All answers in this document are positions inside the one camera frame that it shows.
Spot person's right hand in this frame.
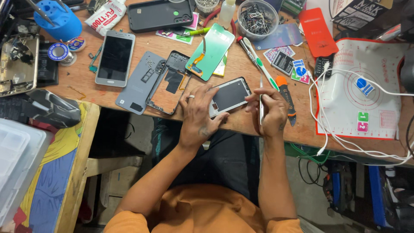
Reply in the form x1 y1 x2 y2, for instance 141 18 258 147
245 88 289 138

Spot person's left hand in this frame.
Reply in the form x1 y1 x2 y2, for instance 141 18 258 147
179 84 230 150

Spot silver tweezers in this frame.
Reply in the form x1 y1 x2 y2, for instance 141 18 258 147
259 73 264 125

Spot black and white phone body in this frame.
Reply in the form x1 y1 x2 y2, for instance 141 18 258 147
209 77 252 119

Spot orange and black opener tool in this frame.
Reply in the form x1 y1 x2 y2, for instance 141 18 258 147
275 76 297 127

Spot green and pink wipe packet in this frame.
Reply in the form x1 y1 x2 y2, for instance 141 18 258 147
357 111 370 133
290 69 311 85

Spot white and green toothbrush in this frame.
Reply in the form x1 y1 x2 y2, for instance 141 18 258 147
243 37 280 92

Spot black trousers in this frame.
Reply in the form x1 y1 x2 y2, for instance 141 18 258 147
151 117 261 208

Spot small black phone battery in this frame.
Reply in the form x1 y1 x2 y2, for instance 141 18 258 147
271 50 295 77

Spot blue wipe packet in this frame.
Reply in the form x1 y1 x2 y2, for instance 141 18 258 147
354 77 375 97
292 59 308 78

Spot yellow and green packet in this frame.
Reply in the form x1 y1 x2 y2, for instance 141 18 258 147
212 51 229 77

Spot patterned card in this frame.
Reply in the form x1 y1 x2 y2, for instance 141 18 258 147
263 45 296 65

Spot black keypad phone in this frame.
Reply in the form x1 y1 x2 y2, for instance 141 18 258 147
314 54 334 79

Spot grey phone back cover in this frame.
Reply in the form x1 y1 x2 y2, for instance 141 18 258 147
115 51 167 115

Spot red-capped silver screwdriver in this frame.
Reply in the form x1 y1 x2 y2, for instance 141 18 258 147
236 36 259 67

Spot white red-edged work mat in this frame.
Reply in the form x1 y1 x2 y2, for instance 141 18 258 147
315 38 412 140

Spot green-backed phone screen panel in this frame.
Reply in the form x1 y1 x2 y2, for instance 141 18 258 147
185 23 236 82

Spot blue shiny film sheet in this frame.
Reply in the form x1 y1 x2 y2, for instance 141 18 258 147
253 23 304 51

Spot pink and green sticker sheet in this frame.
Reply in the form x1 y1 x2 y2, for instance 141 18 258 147
155 12 200 45

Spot green screwdriver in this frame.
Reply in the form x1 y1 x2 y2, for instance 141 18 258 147
176 27 212 38

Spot red screen protector sheet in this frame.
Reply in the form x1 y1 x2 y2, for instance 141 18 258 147
298 8 339 58

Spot clear cup of metal parts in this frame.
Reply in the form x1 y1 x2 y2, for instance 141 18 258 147
237 0 279 42

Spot orange shirt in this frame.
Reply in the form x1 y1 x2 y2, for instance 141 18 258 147
103 184 304 233

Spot silver smartphone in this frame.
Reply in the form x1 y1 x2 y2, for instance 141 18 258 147
95 30 136 88

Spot green box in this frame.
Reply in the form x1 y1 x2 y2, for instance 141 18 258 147
280 0 307 15

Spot small clear plastic bottle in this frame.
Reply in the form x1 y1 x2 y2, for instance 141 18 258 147
218 0 237 30

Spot black phone case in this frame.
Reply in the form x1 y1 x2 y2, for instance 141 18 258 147
127 0 194 34

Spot clear tub of screws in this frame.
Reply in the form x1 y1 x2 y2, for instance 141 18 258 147
195 0 221 17

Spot heap of tools under table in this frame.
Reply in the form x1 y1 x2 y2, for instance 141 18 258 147
323 161 414 233

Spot black printed carton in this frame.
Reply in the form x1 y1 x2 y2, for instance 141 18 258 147
332 0 394 31

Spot white glue packet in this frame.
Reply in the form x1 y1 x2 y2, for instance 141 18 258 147
84 0 127 37

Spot black hot air tool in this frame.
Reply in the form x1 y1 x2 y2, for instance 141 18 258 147
25 89 82 129

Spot colourful printed side table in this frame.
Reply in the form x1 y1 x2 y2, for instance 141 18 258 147
0 100 101 233

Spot large black phone battery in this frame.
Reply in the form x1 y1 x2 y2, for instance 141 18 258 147
36 44 60 88

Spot blue tool holder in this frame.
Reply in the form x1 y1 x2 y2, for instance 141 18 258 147
34 0 83 43

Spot clear plastic storage box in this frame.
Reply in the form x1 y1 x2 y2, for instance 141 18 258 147
0 118 54 228

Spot gold opened phone body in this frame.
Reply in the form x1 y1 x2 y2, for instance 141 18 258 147
0 34 40 98

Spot tweezers in tool holder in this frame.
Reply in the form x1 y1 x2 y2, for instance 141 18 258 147
25 0 56 27

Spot white cable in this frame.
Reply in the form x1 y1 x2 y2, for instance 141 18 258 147
307 61 414 163

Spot green cable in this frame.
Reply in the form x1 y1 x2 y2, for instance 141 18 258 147
289 143 331 165

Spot black phone middle frame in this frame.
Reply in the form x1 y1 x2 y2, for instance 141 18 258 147
146 50 193 115

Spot red-handled pliers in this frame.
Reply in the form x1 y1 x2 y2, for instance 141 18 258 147
203 8 237 36

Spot teal flex cable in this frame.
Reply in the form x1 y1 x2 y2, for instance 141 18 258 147
89 45 104 74

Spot solder wire spool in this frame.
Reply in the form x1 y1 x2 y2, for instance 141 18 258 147
47 43 77 67

